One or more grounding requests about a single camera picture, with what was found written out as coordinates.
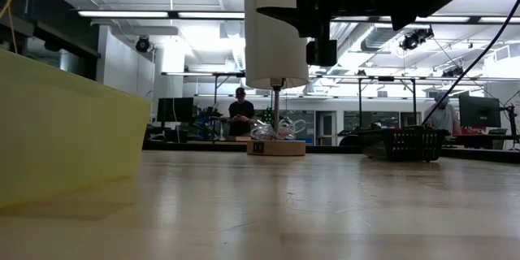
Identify white shade wooden table lamp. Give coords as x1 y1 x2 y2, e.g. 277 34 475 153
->
244 0 310 157

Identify long ceiling light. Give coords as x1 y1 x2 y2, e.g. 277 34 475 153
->
177 11 245 20
76 9 170 19
478 15 520 24
416 15 471 24

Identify person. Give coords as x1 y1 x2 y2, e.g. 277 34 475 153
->
227 86 256 137
424 91 463 136

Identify black ceiling spotlight cluster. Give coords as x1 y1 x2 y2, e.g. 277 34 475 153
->
399 26 435 52

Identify black round spotlight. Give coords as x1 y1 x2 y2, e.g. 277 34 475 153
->
134 35 153 54

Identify black computer monitor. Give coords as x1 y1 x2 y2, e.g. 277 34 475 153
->
156 97 195 124
458 95 502 128

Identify black ceiling track light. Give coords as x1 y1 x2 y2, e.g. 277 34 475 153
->
441 67 466 78

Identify black mesh basket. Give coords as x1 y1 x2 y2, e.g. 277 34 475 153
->
357 125 451 163

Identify yellow plastic tray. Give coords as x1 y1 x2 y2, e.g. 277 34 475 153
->
0 48 152 208

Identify black equipment stand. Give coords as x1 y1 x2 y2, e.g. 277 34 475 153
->
500 103 520 150

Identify silver ventilation duct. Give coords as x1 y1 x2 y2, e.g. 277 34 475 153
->
308 19 407 70

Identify clear coiled lamp cord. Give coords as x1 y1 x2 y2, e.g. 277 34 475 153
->
250 116 308 141

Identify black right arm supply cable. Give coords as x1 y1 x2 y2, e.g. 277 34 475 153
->
422 0 520 127

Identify yellow hanging cable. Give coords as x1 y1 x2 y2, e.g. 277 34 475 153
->
0 0 30 52

